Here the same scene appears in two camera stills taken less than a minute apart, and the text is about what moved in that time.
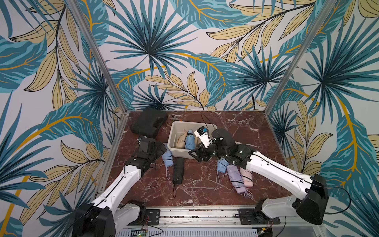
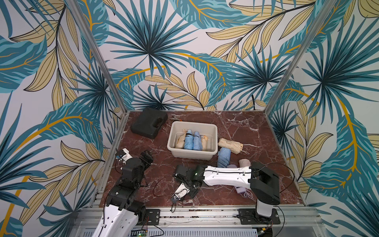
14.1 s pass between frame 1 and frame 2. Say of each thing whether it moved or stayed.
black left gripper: moved
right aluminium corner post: stayed
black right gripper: moved
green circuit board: stayed
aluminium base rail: stayed
